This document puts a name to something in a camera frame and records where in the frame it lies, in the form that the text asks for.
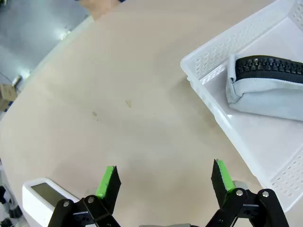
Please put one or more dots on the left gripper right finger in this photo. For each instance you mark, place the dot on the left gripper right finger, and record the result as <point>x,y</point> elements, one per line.
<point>220,182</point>

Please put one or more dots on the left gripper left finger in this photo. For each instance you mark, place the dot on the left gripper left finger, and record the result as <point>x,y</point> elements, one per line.
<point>111,184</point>

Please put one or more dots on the white rectangular box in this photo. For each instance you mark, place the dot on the white rectangular box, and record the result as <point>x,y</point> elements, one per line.
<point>35,208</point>

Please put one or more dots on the white perforated plastic basket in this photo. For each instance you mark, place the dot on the white perforated plastic basket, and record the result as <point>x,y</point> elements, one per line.
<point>260,146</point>

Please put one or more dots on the small cardboard box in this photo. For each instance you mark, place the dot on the small cardboard box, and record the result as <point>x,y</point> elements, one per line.
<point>7,91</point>

